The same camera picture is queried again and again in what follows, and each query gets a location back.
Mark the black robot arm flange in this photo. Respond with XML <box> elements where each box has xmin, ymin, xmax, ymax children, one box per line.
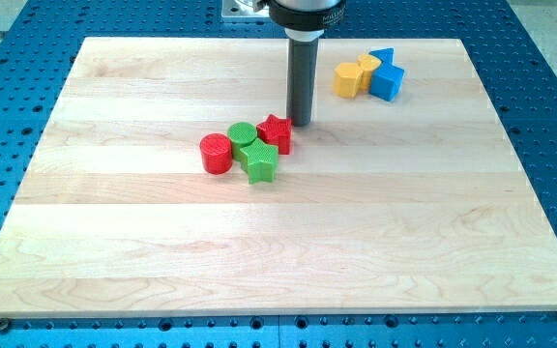
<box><xmin>251</xmin><ymin>0</ymin><xmax>347</xmax><ymax>31</ymax></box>

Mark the blue cube block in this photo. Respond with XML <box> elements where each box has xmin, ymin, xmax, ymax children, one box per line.
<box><xmin>369</xmin><ymin>64</ymin><xmax>405</xmax><ymax>102</ymax></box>

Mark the green star block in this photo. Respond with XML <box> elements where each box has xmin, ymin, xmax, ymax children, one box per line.
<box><xmin>241</xmin><ymin>138</ymin><xmax>279</xmax><ymax>184</ymax></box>

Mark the red star block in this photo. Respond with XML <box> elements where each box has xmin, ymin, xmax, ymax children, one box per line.
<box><xmin>256</xmin><ymin>114</ymin><xmax>292</xmax><ymax>155</ymax></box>

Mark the green cylinder block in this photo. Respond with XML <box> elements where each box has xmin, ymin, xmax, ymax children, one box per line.
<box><xmin>227</xmin><ymin>122</ymin><xmax>257</xmax><ymax>161</ymax></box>

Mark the red cylinder block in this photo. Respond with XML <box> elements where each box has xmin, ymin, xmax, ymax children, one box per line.
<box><xmin>199</xmin><ymin>133</ymin><xmax>233</xmax><ymax>175</ymax></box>

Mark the light wooden board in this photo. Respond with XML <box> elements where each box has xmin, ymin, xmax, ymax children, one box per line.
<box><xmin>0</xmin><ymin>37</ymin><xmax>557</xmax><ymax>318</ymax></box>

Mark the yellow hexagon block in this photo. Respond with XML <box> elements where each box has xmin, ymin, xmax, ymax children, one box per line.
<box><xmin>333</xmin><ymin>62</ymin><xmax>363</xmax><ymax>98</ymax></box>

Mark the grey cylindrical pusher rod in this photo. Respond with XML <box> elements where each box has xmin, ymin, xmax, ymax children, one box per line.
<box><xmin>285</xmin><ymin>28</ymin><xmax>323</xmax><ymax>127</ymax></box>

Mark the yellow heart block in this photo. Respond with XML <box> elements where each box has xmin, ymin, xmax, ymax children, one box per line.
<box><xmin>358</xmin><ymin>53</ymin><xmax>382</xmax><ymax>92</ymax></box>

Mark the blue triangle block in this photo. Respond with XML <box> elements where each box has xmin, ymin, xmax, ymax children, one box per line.
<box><xmin>368</xmin><ymin>47</ymin><xmax>395</xmax><ymax>66</ymax></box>

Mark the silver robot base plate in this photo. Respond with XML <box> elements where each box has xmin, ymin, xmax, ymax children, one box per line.
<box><xmin>220</xmin><ymin>0</ymin><xmax>269</xmax><ymax>19</ymax></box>

